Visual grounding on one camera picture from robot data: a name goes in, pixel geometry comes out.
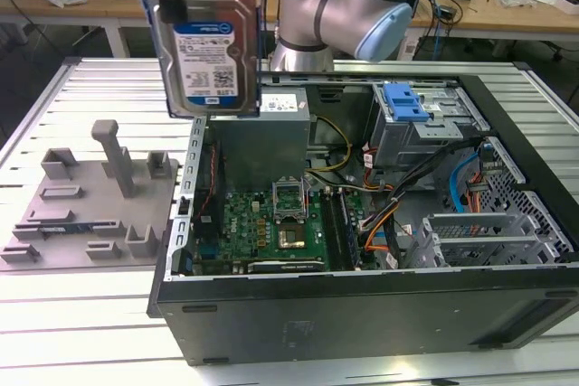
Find grey power supply unit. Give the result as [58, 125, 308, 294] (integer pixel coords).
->
[208, 87, 313, 191]

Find installed RAM stick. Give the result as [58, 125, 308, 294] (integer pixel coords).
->
[339, 191, 365, 269]

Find blue data wire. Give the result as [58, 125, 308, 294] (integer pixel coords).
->
[445, 140, 497, 214]

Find CPU socket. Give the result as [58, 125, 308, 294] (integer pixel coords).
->
[276, 221, 309, 251]

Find grey drive cage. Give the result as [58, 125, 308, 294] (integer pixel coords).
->
[368, 82, 492, 170]

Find black open PC case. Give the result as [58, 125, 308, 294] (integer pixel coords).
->
[147, 70, 579, 367]

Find orange power wire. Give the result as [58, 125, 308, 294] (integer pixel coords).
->
[464, 173, 489, 214]

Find yellow wires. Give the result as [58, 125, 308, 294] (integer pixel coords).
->
[307, 117, 354, 174]

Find wooden desk with clutter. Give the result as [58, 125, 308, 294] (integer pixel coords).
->
[406, 0, 579, 61]

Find black sleeved wire bundle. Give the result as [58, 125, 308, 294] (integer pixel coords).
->
[361, 139, 480, 233]

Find grey metal disk bay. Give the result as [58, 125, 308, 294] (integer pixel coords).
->
[404, 212, 566, 269]

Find hard disk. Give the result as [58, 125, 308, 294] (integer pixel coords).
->
[137, 0, 264, 119]

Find blue plastic cage latch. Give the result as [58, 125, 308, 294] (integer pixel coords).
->
[382, 81, 430, 124]

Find green motherboard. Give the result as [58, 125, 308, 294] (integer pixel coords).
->
[194, 186, 367, 275]

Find black RAM slot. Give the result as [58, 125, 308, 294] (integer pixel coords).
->
[321, 190, 341, 269]
[332, 190, 353, 269]

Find orange looped wire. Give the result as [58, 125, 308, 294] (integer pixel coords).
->
[364, 213, 399, 252]

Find metal socket cover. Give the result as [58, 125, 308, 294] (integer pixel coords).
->
[271, 177, 311, 222]

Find black graphics card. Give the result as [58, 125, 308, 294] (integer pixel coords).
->
[246, 259, 326, 275]

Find grey parts rack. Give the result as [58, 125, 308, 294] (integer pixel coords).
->
[0, 118, 182, 272]

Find wooden desk with white legs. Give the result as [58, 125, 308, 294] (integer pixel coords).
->
[0, 0, 281, 60]

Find blue network cable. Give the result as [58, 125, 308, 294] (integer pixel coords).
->
[432, 0, 445, 61]

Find red black thin wire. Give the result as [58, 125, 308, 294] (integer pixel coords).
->
[198, 139, 223, 221]

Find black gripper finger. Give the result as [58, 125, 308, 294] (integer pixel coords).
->
[155, 0, 189, 24]

